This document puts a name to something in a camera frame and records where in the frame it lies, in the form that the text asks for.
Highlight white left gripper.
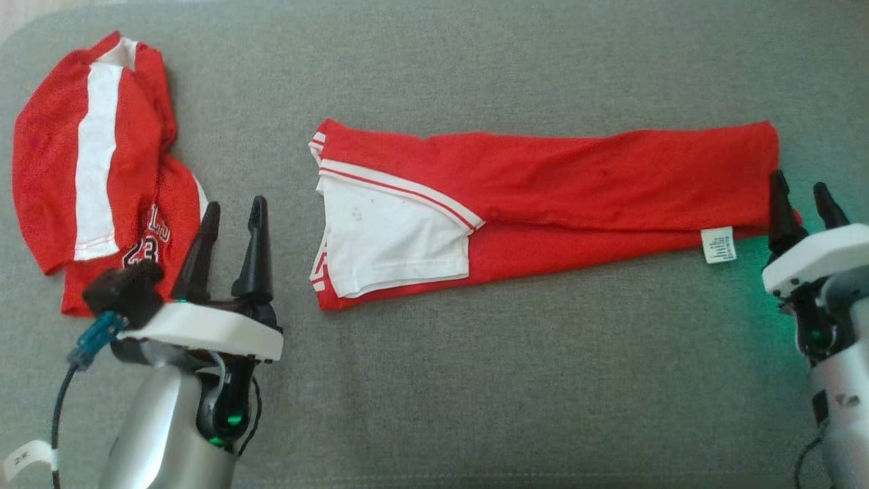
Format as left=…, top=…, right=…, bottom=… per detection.
left=117, top=196, right=284, bottom=362

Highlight white left cable tag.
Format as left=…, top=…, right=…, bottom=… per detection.
left=3, top=440, right=55, bottom=482

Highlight red and white shirt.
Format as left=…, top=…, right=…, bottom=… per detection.
left=309, top=119, right=802, bottom=312

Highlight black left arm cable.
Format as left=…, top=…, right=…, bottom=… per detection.
left=51, top=311, right=126, bottom=489

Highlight grey sofa seat cushion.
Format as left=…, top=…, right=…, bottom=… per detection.
left=0, top=0, right=869, bottom=489

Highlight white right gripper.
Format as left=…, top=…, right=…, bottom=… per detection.
left=762, top=170, right=869, bottom=297

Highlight red shorts with white stripe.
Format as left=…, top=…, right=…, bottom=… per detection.
left=12, top=31, right=210, bottom=318

